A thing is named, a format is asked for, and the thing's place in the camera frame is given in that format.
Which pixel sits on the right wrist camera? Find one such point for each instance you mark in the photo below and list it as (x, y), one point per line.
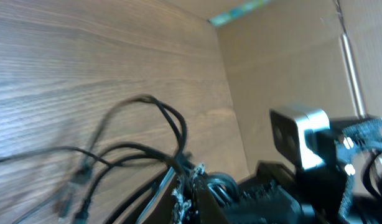
(293, 127)

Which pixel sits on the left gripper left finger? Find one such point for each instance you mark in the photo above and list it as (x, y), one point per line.
(153, 202)

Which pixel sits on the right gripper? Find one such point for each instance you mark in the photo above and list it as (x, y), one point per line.
(265, 199)

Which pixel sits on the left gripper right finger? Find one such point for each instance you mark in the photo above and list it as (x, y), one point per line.
(206, 210)

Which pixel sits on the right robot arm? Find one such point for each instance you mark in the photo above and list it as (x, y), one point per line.
(341, 191)

